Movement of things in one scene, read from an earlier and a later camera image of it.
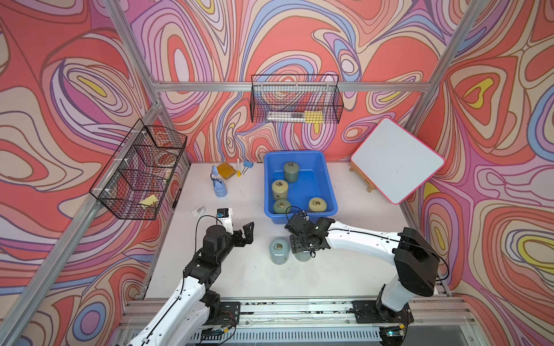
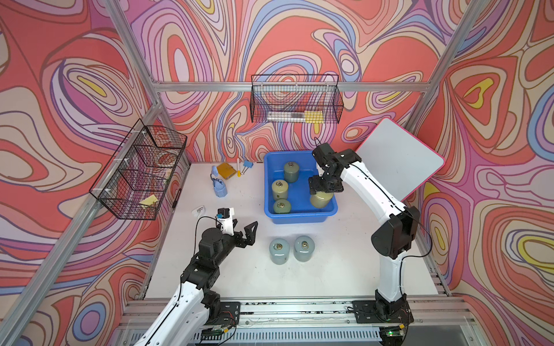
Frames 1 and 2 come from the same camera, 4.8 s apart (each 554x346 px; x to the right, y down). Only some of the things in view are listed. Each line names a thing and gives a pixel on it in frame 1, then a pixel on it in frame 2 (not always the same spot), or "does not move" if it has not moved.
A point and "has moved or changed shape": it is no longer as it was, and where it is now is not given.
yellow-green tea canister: x=317 y=205 has moved or changed shape
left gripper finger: x=249 y=233 does not move
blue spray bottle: x=219 y=187 does not move
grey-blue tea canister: x=279 y=250 does not move
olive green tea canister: x=280 y=189 does not move
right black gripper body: x=299 y=244 → x=325 y=182
